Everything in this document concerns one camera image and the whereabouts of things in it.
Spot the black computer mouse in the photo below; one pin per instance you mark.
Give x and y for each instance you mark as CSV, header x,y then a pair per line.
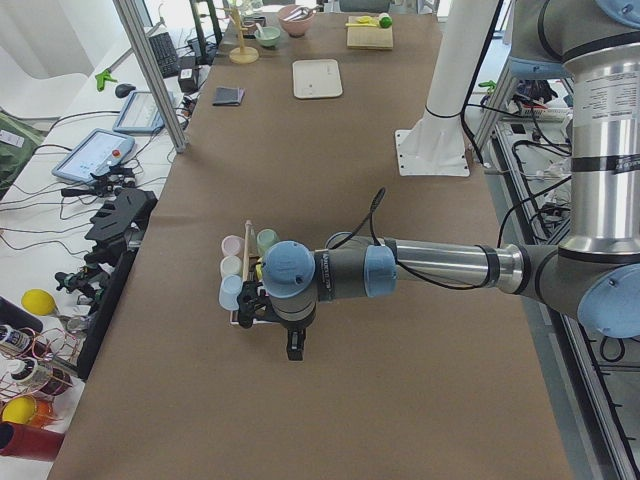
x,y
123,90

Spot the white wire cup rack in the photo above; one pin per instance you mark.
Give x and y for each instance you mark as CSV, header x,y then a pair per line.
x,y
250,254

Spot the white cup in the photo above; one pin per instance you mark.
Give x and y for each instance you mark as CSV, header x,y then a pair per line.
x,y
231,265

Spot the black bracket stand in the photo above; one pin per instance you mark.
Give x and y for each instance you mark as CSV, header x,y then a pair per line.
x,y
117,230

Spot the near teach pendant tablet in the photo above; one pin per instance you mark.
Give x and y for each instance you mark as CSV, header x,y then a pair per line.
x,y
94,156

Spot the far teach pendant tablet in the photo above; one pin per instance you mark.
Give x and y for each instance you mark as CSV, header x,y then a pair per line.
x,y
139,115

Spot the green bowl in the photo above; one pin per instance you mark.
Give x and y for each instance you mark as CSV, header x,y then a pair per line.
x,y
267,36

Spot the yellow lemon lower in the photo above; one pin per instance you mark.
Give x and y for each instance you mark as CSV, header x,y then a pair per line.
x,y
19,410

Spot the yellow lemon upper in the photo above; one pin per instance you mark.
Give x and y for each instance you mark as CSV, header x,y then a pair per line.
x,y
38,302

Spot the black keyboard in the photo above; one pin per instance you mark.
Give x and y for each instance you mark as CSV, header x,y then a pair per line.
x,y
165,54

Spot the black power adapter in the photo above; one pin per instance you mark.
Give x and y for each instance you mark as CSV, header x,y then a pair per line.
x,y
188,80

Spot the green cup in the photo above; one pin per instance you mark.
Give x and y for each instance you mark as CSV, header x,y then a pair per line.
x,y
266,238

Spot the wooden cutting board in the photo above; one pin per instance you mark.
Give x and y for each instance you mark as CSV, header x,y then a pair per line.
x,y
369,38

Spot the wooden cup tree stand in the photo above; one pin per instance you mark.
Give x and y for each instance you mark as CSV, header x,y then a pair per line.
x,y
242,54

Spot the aluminium frame post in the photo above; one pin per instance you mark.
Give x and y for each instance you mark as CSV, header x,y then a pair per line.
x,y
133,27

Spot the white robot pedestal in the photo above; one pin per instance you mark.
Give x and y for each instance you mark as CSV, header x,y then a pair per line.
x,y
435,145

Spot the cream rabbit tray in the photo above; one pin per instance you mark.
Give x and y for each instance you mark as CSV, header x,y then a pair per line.
x,y
316,79

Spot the blue cup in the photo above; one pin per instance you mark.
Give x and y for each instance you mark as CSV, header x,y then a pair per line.
x,y
230,289

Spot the pink cup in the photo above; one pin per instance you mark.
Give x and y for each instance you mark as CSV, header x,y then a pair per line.
x,y
232,245

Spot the grey folded cloths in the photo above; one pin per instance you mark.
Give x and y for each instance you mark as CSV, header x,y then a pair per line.
x,y
228,96

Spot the red cylinder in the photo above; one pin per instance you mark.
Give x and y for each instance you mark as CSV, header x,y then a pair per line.
x,y
23,441

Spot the yellow lemon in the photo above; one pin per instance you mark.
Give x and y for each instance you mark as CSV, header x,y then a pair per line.
x,y
38,302
19,410

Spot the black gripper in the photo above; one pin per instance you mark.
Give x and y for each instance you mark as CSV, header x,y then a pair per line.
x,y
294,332

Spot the copper wire bottle rack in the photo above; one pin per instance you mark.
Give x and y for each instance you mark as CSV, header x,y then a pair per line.
x,y
27,371

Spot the green clamp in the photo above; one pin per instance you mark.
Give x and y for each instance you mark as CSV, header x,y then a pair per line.
x,y
103,78

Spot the metal scoop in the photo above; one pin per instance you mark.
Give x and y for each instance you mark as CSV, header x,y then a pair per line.
x,y
302,12

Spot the pink bowl of ice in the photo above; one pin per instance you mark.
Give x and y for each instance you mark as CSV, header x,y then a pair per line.
x,y
294,28

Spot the teach pendant tablet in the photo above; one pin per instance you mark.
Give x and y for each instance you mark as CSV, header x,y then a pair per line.
x,y
139,115
94,156

